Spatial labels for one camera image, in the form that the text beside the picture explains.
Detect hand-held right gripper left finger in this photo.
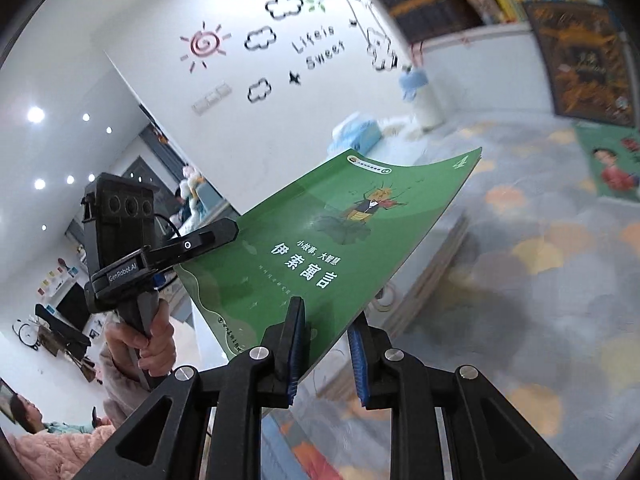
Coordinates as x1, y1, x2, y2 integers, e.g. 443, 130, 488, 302
75, 296, 307, 480

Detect blue tissue box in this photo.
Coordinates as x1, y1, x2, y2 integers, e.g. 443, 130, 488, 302
327, 112, 383, 153

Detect black cloud wall sticker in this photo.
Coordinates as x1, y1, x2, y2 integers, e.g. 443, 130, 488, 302
265, 0, 303, 18
247, 79, 272, 105
245, 27, 277, 52

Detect tree swing wall sticker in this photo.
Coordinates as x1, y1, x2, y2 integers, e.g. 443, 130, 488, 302
270, 0, 401, 73

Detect teal book with red-robed child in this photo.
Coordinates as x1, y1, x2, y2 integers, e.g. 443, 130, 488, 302
572, 122, 640, 202

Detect black lettering wall sticker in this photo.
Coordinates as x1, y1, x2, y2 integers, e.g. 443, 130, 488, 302
291, 27, 347, 70

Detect row of dark hardcover volumes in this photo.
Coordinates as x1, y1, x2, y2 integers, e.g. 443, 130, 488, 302
360, 0, 487, 47

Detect stack of thin books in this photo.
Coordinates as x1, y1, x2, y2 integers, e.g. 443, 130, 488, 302
370, 212, 471, 341

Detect white bottle with blue cap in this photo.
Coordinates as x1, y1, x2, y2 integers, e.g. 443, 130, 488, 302
397, 67, 446, 128

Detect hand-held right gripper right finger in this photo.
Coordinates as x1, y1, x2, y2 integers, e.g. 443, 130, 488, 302
347, 322, 571, 480

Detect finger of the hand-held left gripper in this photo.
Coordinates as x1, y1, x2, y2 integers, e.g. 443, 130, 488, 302
149, 218, 240, 269

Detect pink sun wall sticker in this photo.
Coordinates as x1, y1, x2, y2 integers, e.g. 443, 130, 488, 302
180, 21, 232, 73

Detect white wall switch panel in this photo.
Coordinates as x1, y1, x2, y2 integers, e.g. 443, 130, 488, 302
192, 82, 232, 113

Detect person's left forearm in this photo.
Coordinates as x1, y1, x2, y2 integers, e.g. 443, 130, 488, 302
0, 342, 133, 480

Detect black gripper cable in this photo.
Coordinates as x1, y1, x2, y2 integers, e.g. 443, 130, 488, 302
151, 212, 185, 241

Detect plush toys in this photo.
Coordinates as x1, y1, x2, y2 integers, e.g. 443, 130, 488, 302
175, 162, 208, 221

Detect dark ornate gold-patterned book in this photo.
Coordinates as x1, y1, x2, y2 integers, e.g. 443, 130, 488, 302
522, 0, 640, 128

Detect black monitor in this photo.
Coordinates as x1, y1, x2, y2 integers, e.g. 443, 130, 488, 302
55, 282, 92, 332

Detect person's left hand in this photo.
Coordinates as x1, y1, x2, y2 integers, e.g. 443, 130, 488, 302
105, 292, 177, 387

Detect green book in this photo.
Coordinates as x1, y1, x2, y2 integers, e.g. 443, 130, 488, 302
172, 147, 483, 403

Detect grey fan-patterned tablecloth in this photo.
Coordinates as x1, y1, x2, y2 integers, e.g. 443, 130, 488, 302
210, 120, 640, 480

